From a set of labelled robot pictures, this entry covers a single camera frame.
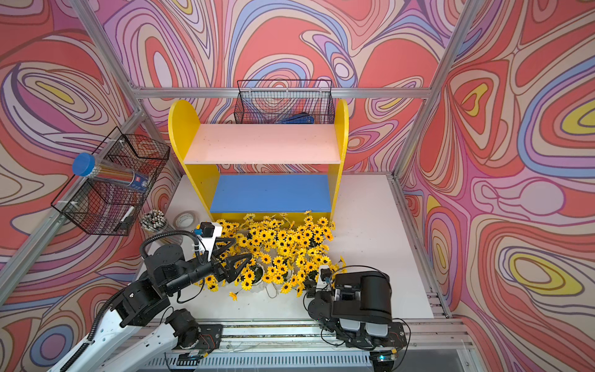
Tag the black wire basket left wall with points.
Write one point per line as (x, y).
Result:
(102, 208)

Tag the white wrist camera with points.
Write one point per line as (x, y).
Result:
(324, 278)
(207, 233)

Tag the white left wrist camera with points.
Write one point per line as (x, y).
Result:
(207, 233)

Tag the white tape roll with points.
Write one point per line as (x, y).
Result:
(187, 220)

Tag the clear tube with blue cap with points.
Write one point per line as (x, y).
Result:
(88, 166)

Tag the black wire basket wall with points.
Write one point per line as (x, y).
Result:
(102, 208)
(289, 101)

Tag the clear cup of pencils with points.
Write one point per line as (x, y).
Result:
(154, 221)

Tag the black wire basket back wall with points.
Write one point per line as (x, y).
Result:
(289, 101)

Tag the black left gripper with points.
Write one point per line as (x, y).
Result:
(226, 272)

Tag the metal base rail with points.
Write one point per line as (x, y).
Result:
(301, 345)

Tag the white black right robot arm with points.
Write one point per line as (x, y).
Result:
(356, 308)

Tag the sunflower pot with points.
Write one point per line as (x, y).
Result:
(306, 275)
(316, 233)
(259, 235)
(209, 283)
(250, 280)
(232, 231)
(278, 277)
(292, 240)

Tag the yellow pink blue wooden shelf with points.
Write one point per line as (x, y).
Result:
(202, 148)

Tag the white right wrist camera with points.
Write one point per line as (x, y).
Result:
(324, 278)

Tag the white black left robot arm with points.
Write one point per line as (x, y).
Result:
(174, 261)

